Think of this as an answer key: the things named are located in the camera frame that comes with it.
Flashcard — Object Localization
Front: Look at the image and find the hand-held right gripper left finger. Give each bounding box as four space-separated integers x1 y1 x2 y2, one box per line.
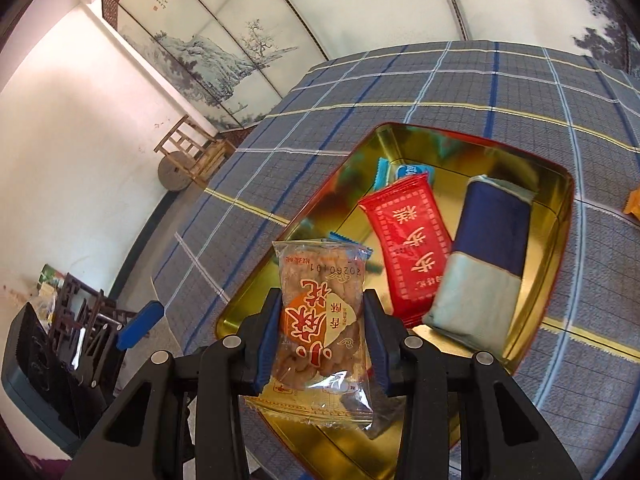
62 287 283 480

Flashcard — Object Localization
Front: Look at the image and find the red and gold tin box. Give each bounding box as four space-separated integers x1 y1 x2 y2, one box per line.
215 122 576 480

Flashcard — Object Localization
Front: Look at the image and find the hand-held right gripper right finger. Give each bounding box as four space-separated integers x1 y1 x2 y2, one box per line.
362 289 583 480

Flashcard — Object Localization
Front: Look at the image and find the navy and pale blue packet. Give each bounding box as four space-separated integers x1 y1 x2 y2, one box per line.
422 175 538 351

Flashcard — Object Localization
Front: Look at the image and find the small light wooden chair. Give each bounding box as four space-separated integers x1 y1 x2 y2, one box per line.
154 115 236 188

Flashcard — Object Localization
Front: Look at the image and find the green cardboard box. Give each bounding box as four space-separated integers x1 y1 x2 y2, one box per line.
39 264 67 292

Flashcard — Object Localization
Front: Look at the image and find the dark wooden chair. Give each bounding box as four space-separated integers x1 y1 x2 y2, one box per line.
50 273 137 346

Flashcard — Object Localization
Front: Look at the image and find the clear fried snack packet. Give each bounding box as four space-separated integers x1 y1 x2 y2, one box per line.
245 240 376 431

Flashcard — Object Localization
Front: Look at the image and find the red snack packet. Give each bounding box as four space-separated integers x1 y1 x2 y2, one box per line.
357 172 456 331

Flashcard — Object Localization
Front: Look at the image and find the round millstone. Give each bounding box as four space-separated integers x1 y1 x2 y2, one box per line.
158 152 193 192

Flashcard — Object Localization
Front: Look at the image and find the painted folding screen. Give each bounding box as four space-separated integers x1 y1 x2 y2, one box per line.
101 0 640 131

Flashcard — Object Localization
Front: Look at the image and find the person's left forearm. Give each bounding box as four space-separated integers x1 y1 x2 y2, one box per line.
25 452 72 480

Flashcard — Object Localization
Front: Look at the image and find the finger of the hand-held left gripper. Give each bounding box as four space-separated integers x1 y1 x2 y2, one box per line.
75 324 125 392
114 301 165 351

